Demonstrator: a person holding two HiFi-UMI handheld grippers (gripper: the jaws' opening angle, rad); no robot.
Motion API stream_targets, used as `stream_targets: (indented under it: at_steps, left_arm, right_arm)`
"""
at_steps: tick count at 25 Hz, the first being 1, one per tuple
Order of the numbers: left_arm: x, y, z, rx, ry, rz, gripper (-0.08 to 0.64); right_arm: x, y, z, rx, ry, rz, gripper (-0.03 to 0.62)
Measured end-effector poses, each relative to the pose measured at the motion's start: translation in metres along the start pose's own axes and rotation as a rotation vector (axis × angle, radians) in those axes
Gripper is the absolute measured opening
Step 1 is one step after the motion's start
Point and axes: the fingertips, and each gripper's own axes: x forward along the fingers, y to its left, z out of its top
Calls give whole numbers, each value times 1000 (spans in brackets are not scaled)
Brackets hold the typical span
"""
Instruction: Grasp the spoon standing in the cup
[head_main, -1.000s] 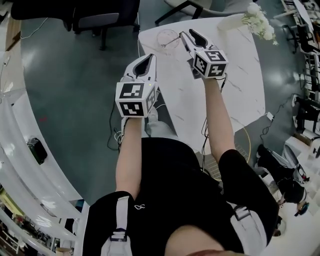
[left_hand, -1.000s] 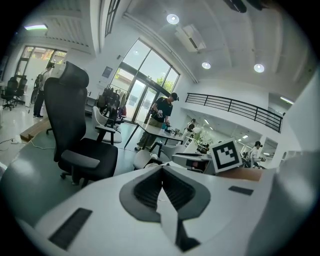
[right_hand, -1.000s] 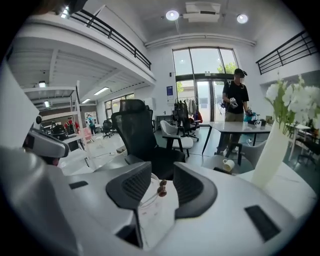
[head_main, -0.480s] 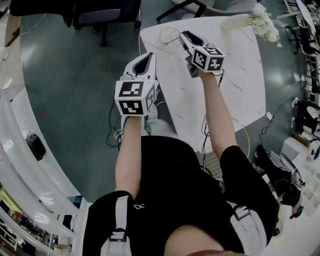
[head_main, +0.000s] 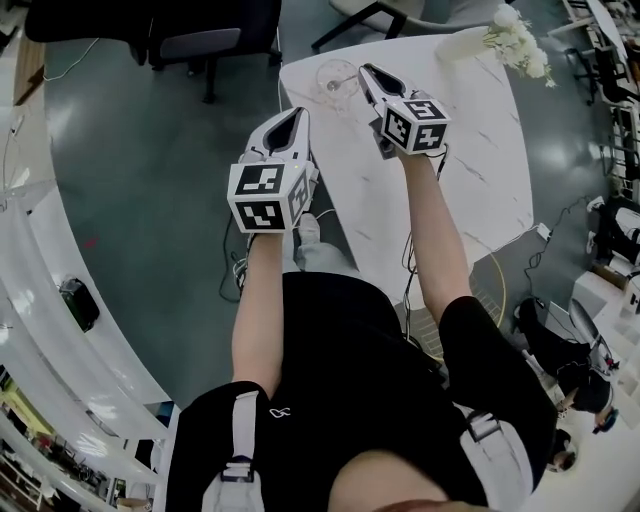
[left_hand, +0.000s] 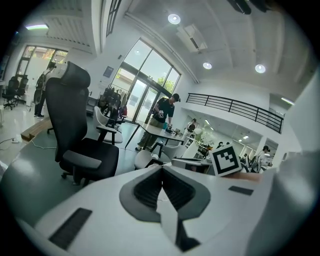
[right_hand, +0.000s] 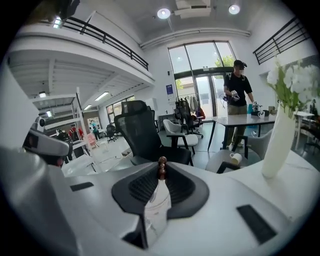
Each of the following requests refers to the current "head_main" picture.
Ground person's white trousers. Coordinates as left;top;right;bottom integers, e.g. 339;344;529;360
284;234;364;281

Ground person's neck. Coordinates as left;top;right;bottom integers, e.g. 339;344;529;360
332;447;489;512

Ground clear wine glass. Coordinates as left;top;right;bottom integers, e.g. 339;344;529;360
314;57;362;115

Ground white desk frame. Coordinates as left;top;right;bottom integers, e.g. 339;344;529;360
547;0;640;51

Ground person's right forearm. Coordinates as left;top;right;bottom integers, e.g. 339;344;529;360
399;149;474;321

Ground black office chair grey seat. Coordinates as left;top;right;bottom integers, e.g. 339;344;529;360
149;0;284;106

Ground person's black shirt torso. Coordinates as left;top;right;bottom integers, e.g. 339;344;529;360
167;272;559;512

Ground person's left forearm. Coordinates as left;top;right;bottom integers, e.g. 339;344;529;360
232;232;289;399

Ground white marble table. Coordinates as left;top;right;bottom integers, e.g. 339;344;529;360
278;24;536;311

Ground white worktable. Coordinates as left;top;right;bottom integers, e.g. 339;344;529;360
524;389;640;512

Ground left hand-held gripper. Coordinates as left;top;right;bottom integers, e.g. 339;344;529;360
228;106;321;235

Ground white curved counter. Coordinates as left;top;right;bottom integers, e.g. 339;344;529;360
0;134;181;512

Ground small metal spoon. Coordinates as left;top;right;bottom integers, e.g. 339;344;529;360
325;73;361;94

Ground white flower bouquet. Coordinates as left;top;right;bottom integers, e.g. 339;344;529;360
482;3;559;90

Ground white harness strap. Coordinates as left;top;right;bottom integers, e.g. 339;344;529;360
459;407;536;512
202;389;264;512

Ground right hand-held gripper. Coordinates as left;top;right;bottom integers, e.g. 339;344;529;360
357;62;452;161

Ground round white bowl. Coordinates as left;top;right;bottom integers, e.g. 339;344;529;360
547;429;581;474

